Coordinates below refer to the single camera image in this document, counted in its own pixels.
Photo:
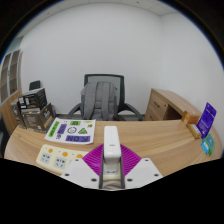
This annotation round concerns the orange box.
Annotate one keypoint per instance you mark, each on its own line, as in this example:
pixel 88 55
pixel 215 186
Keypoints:
pixel 190 118

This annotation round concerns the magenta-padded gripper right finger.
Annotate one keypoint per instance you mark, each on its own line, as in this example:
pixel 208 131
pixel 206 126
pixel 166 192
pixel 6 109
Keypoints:
pixel 143 171

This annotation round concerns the wooden drawer cabinet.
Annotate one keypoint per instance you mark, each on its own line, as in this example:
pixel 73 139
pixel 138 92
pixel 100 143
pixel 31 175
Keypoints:
pixel 163 103

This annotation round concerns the large black cardboard box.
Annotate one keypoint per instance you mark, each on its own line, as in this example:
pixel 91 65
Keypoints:
pixel 38 120

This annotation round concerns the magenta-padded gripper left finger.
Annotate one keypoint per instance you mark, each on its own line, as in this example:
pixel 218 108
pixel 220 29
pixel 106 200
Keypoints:
pixel 80 171

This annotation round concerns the blue packet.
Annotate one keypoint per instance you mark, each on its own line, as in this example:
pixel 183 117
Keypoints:
pixel 205 147

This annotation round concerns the wooden shelf unit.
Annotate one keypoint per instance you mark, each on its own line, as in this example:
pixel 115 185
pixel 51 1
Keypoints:
pixel 9 93

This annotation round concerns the grey backpack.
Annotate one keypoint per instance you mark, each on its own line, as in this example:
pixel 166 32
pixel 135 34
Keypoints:
pixel 99 100

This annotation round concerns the printed sticker sheet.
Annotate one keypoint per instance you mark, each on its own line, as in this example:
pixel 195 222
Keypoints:
pixel 71 130

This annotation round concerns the black mesh office chair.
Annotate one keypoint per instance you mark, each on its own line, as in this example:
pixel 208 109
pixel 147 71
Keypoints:
pixel 121 90

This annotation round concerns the green box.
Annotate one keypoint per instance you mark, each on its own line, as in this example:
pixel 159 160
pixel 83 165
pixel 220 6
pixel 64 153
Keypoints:
pixel 210 140

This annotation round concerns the purple card package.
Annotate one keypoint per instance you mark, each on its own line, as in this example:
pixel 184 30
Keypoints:
pixel 206 120

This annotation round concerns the white charger block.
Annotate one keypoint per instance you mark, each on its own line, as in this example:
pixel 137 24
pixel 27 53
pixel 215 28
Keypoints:
pixel 112 143

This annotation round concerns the small black chair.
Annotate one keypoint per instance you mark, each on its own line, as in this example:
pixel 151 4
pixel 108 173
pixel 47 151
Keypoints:
pixel 34 85

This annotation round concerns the cream power strip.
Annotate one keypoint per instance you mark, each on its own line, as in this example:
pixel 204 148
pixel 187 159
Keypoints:
pixel 56 158

